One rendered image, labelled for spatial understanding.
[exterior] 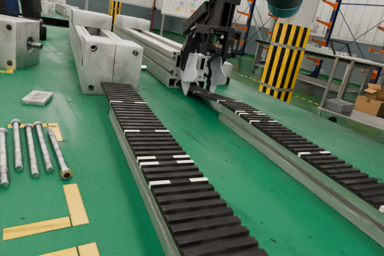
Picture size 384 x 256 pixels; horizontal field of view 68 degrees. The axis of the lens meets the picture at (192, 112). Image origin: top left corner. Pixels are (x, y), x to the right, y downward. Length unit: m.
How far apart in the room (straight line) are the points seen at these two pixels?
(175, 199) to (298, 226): 0.13
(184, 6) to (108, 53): 6.17
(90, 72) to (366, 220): 0.45
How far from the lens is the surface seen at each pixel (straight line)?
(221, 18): 0.55
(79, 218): 0.25
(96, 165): 0.32
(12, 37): 0.67
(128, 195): 0.27
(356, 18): 9.19
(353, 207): 0.34
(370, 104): 5.50
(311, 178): 0.37
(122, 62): 0.54
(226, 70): 0.82
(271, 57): 3.93
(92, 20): 0.94
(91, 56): 0.53
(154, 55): 0.78
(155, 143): 0.29
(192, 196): 0.22
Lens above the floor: 0.94
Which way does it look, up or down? 17 degrees down
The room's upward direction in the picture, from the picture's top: 11 degrees clockwise
